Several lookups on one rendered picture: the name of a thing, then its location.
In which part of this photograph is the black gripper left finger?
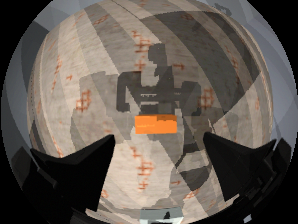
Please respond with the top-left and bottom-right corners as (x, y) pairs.
(29, 135), (116, 212)

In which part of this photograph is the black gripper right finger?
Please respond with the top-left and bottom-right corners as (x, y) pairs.
(202, 132), (277, 201)

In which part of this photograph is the orange block with dark square face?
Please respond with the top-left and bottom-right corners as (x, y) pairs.
(136, 115), (177, 135)

